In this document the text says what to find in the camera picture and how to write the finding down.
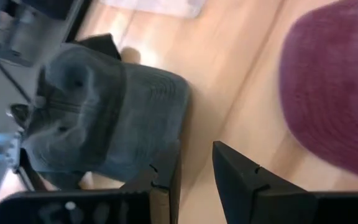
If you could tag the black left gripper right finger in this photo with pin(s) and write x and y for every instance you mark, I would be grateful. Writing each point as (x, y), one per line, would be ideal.
(244, 193)

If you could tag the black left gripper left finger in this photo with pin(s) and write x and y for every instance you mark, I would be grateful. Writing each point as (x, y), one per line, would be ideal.
(82, 207)

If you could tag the grey baseball cap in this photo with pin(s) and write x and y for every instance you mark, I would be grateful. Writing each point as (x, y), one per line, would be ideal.
(110, 118)

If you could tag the maroon baseball cap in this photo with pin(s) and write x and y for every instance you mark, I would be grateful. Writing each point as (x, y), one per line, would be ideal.
(334, 87)

